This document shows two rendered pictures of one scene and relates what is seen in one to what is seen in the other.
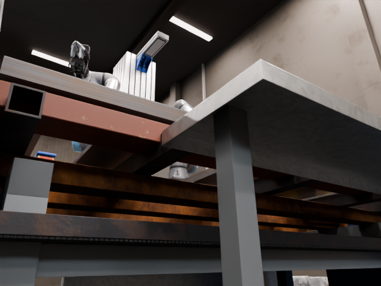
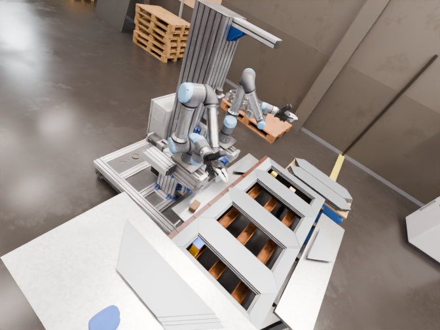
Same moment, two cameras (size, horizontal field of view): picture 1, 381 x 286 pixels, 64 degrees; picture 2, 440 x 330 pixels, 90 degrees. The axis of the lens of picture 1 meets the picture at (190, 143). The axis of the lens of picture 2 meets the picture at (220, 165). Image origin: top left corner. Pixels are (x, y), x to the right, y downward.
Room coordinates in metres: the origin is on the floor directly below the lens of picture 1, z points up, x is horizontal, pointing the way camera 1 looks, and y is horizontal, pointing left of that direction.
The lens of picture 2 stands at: (0.41, 1.02, 2.25)
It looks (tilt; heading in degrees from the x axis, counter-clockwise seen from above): 41 degrees down; 326
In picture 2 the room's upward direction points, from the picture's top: 25 degrees clockwise
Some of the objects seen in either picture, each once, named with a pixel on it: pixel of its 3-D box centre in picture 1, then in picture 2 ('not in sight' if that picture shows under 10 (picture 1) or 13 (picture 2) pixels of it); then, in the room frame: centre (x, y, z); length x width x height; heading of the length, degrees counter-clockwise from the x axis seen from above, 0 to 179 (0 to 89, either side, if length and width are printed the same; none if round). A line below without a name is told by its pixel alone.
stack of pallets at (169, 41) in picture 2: not in sight; (162, 33); (6.80, 0.03, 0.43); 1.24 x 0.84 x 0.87; 37
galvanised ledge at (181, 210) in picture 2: not in sight; (224, 182); (1.71, 0.01, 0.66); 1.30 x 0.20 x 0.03; 124
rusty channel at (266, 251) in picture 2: (258, 204); (273, 241); (1.01, -0.22, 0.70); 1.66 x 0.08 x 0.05; 124
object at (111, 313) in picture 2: not in sight; (105, 321); (0.65, 1.05, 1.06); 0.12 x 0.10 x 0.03; 116
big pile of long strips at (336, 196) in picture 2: not in sight; (319, 183); (1.54, -1.10, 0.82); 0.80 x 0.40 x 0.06; 34
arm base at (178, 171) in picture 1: (178, 175); (224, 134); (1.96, 0.09, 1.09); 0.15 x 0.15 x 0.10
